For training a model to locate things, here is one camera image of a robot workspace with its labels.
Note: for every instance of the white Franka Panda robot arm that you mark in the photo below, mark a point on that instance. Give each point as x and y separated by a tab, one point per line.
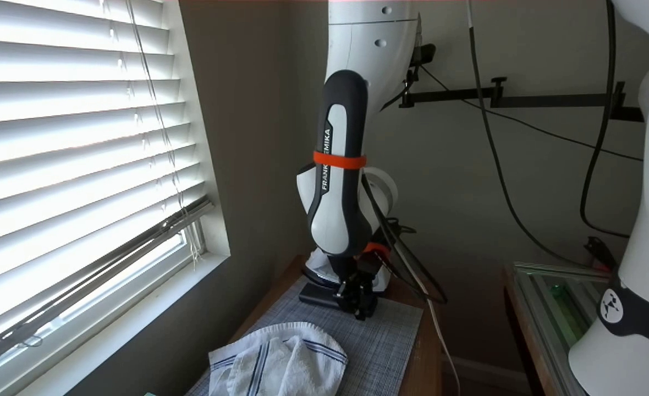
353	35

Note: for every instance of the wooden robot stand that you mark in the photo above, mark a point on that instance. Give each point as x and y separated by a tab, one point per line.
518	322

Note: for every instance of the white clothes iron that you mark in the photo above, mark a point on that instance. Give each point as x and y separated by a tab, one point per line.
318	266

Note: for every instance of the black stereo camera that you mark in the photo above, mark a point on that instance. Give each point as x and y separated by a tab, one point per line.
426	55

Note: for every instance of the white cloth with blue stripes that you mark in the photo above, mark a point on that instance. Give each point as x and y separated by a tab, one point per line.
286	364

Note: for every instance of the white window sill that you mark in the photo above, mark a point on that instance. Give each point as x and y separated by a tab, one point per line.
117	331

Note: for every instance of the white window blinds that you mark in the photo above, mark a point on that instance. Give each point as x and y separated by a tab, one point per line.
74	146

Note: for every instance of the wooden side table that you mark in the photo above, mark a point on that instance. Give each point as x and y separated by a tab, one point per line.
421	366

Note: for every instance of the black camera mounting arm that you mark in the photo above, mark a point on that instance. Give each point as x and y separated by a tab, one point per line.
544	99

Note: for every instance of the black orange clamp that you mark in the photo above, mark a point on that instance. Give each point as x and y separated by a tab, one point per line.
602	255

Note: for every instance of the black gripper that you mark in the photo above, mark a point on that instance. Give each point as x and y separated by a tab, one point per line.
360	270

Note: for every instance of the black remote control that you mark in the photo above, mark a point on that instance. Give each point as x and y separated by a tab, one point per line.
319	295

